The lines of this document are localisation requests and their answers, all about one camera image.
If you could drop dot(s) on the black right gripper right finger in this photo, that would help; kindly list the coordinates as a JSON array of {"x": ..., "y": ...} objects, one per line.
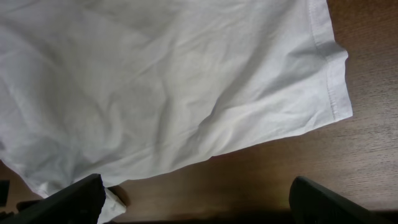
[{"x": 311, "y": 202}]

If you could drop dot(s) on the white printed t-shirt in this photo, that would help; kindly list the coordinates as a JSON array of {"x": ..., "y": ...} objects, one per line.
[{"x": 134, "y": 89}]

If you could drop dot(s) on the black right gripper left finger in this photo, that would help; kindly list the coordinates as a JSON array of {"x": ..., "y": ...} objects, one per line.
[{"x": 79, "y": 203}]

